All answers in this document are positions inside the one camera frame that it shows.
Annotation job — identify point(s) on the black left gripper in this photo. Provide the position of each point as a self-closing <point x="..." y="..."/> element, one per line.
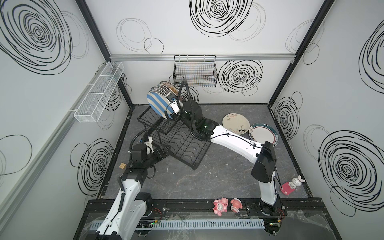
<point x="162" y="151"/>

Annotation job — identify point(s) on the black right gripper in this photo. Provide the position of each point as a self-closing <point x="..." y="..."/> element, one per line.
<point x="182" y="106"/>

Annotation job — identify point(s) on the orange sunburst plate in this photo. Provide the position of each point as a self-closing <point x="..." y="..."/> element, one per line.
<point x="171" y="86"/>

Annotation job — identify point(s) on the blue striped plate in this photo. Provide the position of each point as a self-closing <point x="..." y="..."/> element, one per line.
<point x="161" y="104"/>

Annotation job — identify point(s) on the cream floral plate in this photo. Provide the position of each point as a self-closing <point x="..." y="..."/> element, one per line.
<point x="236" y="123"/>

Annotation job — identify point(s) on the green red rimmed plate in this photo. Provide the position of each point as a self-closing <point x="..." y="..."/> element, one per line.
<point x="263" y="133"/>

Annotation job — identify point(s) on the white green emblem plate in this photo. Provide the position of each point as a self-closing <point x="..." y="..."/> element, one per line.
<point x="160" y="90"/>

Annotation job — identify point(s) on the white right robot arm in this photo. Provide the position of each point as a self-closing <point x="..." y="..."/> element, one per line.
<point x="263" y="156"/>

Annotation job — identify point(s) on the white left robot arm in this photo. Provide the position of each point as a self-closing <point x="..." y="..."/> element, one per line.
<point x="131" y="205"/>

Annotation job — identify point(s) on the small wooden block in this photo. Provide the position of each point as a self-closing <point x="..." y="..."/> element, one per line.
<point x="122" y="166"/>

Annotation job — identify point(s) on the pink plush doll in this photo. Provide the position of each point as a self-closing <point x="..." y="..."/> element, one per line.
<point x="220" y="206"/>

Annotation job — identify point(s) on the pink round figurine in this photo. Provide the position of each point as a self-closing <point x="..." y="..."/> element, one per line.
<point x="236" y="205"/>

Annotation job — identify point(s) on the white rabbit figurine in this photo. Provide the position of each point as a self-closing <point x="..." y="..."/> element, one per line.
<point x="296" y="182"/>

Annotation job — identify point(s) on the black wire dish rack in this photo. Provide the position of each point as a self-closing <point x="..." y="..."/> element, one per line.
<point x="176" y="136"/>

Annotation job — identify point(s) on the black wire wall basket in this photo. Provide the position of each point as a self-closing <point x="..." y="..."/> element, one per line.
<point x="197" y="70"/>

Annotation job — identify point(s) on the white mesh wall shelf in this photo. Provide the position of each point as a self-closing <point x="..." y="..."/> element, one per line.
<point x="96" y="99"/>

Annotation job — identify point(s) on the white slotted cable duct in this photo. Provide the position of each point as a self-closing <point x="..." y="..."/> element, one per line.
<point x="211" y="224"/>

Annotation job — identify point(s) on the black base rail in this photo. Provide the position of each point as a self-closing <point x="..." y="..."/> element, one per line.
<point x="165" y="208"/>

